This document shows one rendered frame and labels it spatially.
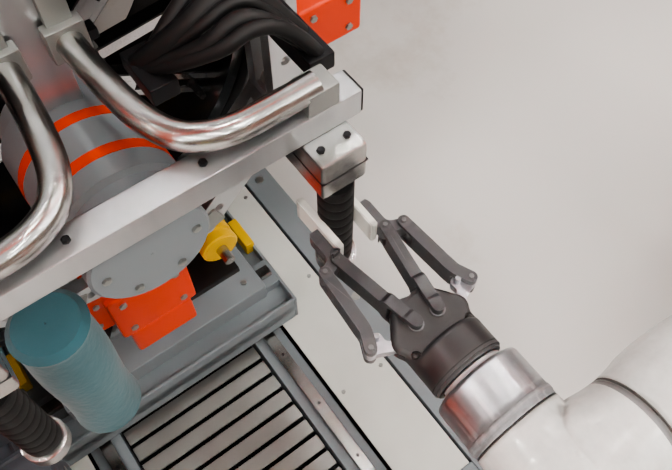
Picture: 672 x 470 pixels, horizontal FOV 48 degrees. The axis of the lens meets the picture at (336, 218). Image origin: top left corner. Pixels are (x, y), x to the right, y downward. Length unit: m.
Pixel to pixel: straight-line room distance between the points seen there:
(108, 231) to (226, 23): 0.19
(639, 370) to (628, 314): 1.05
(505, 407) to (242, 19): 0.38
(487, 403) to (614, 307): 1.10
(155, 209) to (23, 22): 0.20
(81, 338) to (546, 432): 0.48
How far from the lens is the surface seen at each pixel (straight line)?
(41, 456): 0.78
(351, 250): 0.80
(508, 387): 0.65
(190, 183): 0.61
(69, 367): 0.86
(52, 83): 0.75
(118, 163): 0.71
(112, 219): 0.60
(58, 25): 0.69
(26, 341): 0.85
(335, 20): 0.90
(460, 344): 0.66
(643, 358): 0.69
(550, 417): 0.65
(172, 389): 1.45
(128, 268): 0.73
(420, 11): 2.16
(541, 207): 1.81
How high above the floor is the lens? 1.47
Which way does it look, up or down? 59 degrees down
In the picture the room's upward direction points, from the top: straight up
